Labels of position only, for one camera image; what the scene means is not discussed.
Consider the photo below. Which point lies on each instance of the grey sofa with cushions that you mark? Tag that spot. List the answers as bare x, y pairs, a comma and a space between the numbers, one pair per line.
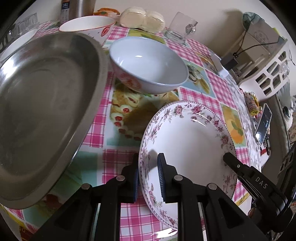
282, 128

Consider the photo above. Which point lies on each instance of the floral rimmed white plate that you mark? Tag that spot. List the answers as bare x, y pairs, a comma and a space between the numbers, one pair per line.
194, 140

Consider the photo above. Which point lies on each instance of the strawberry patterned white bowl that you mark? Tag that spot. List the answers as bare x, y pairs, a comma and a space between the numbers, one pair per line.
97, 27

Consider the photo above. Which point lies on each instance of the grey floral white tablecloth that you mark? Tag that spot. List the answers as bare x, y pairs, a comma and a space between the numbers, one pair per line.
249, 129

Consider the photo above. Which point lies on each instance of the right hand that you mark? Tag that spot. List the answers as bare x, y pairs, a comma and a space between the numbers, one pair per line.
253, 213

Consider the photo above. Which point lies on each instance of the stainless steel thermos jug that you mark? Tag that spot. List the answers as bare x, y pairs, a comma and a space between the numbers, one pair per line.
71, 9

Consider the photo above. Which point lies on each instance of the clear glass mug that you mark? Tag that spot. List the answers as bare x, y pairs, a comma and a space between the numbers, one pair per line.
181, 27

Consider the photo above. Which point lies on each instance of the pink checkered fruit tablecloth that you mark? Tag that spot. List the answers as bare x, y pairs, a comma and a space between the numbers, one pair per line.
123, 115

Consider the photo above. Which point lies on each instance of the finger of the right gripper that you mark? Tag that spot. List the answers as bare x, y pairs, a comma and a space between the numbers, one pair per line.
266, 196

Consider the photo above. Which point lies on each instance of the colourful candy packet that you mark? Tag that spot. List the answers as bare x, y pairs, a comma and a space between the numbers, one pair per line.
252, 103

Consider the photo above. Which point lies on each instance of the black power adapter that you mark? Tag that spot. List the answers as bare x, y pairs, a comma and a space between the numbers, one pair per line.
229, 61

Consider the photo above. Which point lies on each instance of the small white cup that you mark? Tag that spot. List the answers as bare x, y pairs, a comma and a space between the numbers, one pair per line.
14, 46

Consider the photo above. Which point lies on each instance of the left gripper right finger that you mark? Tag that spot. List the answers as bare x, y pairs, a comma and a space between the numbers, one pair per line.
204, 212

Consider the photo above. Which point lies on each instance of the white lattice shelf unit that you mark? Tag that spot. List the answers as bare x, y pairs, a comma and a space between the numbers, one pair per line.
266, 68

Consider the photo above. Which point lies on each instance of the light blue ceramic bowl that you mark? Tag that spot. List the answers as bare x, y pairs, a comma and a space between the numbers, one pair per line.
147, 66

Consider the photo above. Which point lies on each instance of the clear glass tumbler set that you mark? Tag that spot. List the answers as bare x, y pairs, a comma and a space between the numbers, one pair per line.
18, 29

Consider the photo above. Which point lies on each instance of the bag of white buns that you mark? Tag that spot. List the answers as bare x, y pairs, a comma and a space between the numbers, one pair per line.
139, 18

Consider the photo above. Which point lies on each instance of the smartphone with dark screen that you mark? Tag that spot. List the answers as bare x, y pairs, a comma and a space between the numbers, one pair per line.
263, 125

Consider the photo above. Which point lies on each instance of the orange snack packet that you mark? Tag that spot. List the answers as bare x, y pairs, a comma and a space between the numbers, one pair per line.
113, 13

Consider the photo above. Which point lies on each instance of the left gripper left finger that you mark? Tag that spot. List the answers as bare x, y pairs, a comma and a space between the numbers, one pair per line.
93, 213

